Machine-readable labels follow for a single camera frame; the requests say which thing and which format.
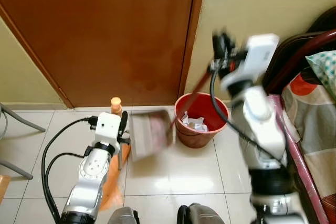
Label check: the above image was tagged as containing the dustpan with red handle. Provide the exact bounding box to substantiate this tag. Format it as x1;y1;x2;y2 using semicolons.
128;68;216;162

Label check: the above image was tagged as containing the orange bristle broom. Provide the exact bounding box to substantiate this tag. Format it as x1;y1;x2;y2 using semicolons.
99;97;132;212

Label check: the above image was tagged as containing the dark wooden headboard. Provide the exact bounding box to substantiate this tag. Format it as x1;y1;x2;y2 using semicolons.
262;6;336;97

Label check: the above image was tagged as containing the crumpled white paper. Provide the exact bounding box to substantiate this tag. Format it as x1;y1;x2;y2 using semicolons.
181;112;210;132

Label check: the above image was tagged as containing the red plastic waste bin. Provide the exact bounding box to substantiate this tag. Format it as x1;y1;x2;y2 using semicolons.
174;92;230;149

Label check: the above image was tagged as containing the grey left robot leg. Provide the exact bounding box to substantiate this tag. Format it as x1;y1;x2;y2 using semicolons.
107;206;140;224

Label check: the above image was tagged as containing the grey robot leg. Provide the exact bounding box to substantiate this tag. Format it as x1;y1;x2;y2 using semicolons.
176;202;227;224
107;206;140;224

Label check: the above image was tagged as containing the brown wooden door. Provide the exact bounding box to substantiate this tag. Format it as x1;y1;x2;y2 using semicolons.
0;0;208;109

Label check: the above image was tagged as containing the teal checked pillow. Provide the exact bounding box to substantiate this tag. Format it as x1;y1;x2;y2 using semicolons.
306;50;336;97

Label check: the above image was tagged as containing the grey right robot leg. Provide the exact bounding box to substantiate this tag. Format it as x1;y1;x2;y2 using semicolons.
176;202;227;224

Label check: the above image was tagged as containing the bed with patterned sheet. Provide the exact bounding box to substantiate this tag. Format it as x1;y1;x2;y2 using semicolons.
280;72;336;224

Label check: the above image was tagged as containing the light wooden furniture corner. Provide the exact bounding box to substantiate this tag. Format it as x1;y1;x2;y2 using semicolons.
0;175;12;204

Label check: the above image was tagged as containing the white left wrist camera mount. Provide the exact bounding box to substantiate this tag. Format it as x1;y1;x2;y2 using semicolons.
94;112;123;149

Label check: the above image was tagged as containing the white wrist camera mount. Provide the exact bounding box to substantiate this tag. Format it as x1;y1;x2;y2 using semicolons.
94;112;123;149
238;34;280;79

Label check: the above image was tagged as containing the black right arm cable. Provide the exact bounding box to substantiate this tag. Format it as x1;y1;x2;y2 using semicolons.
208;70;287;169

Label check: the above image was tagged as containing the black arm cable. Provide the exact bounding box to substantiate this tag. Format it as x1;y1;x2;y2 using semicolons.
208;70;287;169
40;116;101;222

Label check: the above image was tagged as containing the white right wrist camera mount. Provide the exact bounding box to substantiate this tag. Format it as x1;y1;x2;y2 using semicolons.
238;34;280;79

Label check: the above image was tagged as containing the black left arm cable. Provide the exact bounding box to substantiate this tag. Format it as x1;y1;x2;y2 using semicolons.
40;116;101;222

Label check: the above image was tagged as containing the grey metal chair frame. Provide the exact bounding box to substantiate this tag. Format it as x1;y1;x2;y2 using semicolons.
0;102;47;180

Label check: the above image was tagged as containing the pink bed side rail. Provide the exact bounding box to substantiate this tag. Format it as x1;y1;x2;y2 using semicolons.
266;93;324;224

